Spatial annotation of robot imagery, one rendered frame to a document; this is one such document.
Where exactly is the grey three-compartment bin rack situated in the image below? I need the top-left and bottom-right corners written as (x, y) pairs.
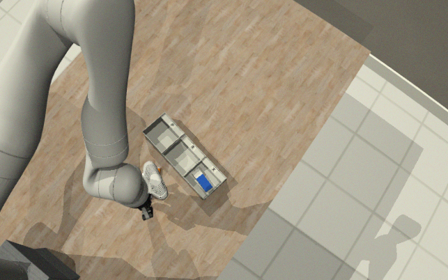
top-left (142, 112), bottom-right (227, 199)

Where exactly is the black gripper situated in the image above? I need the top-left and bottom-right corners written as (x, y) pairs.
top-left (136, 194), bottom-right (153, 221)

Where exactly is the blue and white eraser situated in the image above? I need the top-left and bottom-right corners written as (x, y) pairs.
top-left (192, 169), bottom-right (213, 192)

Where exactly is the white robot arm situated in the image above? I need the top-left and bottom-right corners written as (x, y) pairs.
top-left (0, 0), bottom-right (168, 212)

